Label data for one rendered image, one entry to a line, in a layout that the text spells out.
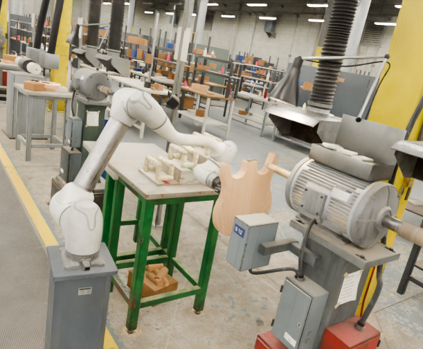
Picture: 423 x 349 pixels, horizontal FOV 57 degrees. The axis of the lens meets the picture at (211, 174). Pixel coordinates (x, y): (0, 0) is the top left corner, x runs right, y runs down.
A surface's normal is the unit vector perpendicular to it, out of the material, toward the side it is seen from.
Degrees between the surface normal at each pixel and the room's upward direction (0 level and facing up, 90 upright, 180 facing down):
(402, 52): 90
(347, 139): 90
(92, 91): 94
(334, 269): 90
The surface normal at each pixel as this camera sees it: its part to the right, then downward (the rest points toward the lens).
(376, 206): 0.49, 0.25
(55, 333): -0.30, 0.22
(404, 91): -0.80, 0.03
